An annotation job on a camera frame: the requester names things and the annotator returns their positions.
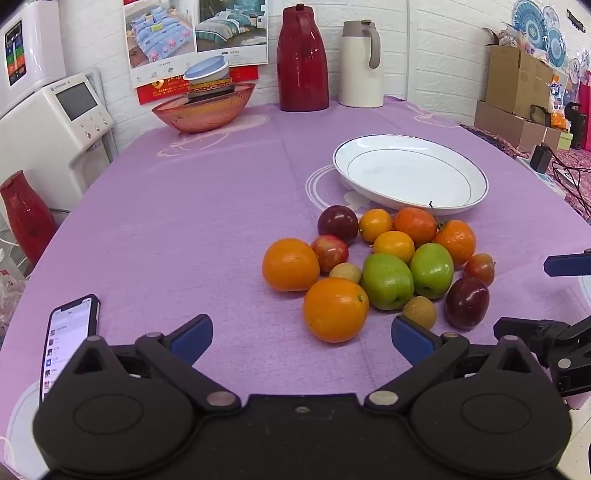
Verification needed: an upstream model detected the small red jug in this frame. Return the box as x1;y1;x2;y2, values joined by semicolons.
0;170;58;268

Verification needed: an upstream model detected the patterned dark box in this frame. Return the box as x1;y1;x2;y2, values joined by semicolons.
186;79;237;106

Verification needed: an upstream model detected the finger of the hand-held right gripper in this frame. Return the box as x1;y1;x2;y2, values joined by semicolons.
543;249;591;278
493;316;591;398

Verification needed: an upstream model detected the red wall poster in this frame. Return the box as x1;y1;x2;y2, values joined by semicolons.
135;65;259;106

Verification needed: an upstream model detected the open cardboard box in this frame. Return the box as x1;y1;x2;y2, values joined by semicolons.
480;28;561;121

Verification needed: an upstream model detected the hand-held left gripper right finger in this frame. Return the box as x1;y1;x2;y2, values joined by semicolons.
365;316;548;414

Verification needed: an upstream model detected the black cable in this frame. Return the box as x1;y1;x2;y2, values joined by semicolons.
549;150;591;188

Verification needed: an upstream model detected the red glass bowl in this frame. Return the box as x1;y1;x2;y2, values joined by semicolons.
151;83;257;134

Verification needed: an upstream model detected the purple tablecloth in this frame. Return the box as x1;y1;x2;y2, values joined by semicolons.
0;95;591;480

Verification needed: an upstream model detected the smartphone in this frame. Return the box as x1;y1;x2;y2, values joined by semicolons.
39;294;101;407

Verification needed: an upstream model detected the white power strip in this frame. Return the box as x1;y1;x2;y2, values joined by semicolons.
515;154;568;198

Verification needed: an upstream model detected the white water dispenser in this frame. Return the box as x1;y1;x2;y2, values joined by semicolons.
0;71;116;217

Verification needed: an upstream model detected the dark patterned cloth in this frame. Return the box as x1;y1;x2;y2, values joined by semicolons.
462;122;591;222

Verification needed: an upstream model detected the small pale yellow jujube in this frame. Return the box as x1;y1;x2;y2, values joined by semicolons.
329;262;363;284

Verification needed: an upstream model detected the small mandarin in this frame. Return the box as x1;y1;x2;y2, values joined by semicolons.
359;209;394;244

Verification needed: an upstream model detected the white wall water purifier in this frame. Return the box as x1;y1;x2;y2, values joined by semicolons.
0;0;68;116

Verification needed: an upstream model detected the large blue patterned wall plate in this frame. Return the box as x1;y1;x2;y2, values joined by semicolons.
513;0;550;44

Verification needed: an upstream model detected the flat cardboard box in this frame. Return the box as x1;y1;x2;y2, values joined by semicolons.
474;100;561;153

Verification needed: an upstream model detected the small red apple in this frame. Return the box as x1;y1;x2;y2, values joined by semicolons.
311;234;350;274

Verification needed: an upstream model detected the large orange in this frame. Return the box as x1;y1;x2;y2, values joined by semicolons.
262;238;321;292
303;277;370;343

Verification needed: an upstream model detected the clear plastic bag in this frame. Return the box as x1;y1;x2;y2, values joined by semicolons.
0;277;26;333

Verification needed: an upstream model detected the black power adapter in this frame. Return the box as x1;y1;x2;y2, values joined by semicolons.
529;143;553;174

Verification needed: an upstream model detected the green apple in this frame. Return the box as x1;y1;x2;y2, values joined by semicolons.
361;252;415;311
410;243;455;299

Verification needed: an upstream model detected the dark red plum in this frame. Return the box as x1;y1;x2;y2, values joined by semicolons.
317;205;360;245
444;277;490;330

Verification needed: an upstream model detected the blue lidded white bowl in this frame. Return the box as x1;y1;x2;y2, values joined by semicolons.
183;58;230;86

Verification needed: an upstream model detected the tangerine with stem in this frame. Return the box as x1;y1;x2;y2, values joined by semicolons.
429;201;477;268

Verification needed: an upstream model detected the red thermos jug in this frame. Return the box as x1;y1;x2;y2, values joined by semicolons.
276;4;330;113

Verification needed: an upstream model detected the small olive brown jujube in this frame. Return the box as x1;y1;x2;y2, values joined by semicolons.
402;296;438;331

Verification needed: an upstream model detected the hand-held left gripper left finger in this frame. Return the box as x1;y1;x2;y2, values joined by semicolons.
60;314;242;414

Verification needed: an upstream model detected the small yellow orange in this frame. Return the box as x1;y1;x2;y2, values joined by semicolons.
372;231;416;265

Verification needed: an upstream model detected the bedding wall poster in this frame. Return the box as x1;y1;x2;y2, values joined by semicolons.
122;0;269;89

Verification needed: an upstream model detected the white thermos jug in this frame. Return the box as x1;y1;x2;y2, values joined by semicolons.
338;19;385;109

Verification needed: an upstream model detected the white plate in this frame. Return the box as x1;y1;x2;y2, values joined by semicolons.
332;135;489;217

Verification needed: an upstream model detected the small red yellow plum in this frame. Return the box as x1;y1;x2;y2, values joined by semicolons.
464;253;496;288

